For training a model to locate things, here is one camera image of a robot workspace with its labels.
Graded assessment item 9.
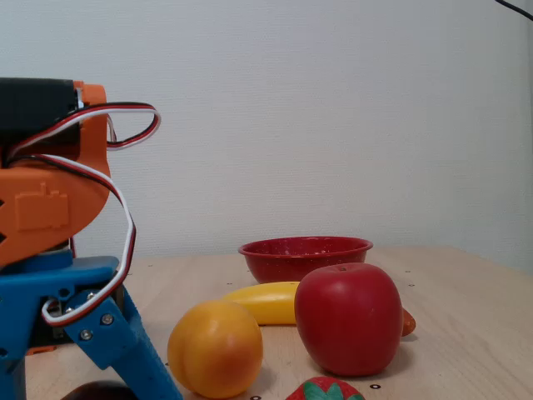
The blue gripper with motor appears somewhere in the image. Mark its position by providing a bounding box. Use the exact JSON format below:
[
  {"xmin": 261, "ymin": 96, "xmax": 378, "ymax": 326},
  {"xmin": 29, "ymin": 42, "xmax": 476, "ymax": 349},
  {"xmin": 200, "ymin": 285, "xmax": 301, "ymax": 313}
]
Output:
[{"xmin": 0, "ymin": 250, "xmax": 185, "ymax": 400}]

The dark purple plum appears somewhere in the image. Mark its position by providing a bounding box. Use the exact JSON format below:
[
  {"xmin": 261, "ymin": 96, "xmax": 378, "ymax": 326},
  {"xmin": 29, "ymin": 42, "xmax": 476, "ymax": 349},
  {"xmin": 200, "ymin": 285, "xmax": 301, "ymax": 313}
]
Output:
[{"xmin": 61, "ymin": 380, "xmax": 137, "ymax": 400}]

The red speckled bowl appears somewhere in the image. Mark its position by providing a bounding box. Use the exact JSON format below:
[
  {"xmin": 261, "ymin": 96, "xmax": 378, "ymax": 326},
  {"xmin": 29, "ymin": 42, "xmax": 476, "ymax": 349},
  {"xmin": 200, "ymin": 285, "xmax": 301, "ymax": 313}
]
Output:
[{"xmin": 237, "ymin": 236, "xmax": 375, "ymax": 285}]

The yellow orange peach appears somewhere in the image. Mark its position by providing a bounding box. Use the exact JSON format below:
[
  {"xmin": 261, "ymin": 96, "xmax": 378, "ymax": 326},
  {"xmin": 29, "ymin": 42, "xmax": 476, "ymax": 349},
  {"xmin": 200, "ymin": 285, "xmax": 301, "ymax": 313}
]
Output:
[{"xmin": 167, "ymin": 298, "xmax": 265, "ymax": 399}]

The yellow banana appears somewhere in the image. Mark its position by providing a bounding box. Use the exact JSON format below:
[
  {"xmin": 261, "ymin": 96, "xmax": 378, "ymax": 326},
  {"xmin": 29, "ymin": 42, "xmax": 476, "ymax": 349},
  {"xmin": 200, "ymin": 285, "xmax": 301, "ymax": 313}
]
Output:
[{"xmin": 220, "ymin": 281, "xmax": 417, "ymax": 338}]

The red strawberry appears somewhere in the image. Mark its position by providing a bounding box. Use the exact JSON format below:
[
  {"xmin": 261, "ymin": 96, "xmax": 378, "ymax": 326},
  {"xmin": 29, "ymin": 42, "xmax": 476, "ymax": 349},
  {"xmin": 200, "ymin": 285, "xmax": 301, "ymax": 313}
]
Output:
[{"xmin": 285, "ymin": 376, "xmax": 367, "ymax": 400}]

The red apple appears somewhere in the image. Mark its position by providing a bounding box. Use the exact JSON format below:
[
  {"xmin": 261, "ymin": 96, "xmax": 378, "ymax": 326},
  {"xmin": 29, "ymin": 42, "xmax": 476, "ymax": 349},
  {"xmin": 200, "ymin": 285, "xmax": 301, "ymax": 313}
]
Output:
[{"xmin": 293, "ymin": 262, "xmax": 405, "ymax": 378}]

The red white black servo cable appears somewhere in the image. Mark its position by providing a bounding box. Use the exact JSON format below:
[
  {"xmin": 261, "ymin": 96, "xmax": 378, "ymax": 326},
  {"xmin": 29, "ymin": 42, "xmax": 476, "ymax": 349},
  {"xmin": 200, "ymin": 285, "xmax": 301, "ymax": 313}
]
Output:
[
  {"xmin": 6, "ymin": 102, "xmax": 162, "ymax": 164},
  {"xmin": 6, "ymin": 153, "xmax": 138, "ymax": 328}
]

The thin black cable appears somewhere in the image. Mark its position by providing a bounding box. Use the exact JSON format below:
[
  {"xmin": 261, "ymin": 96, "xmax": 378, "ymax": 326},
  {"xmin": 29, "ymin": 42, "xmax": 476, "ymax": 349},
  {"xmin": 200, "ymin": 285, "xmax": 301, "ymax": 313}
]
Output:
[{"xmin": 494, "ymin": 0, "xmax": 533, "ymax": 22}]

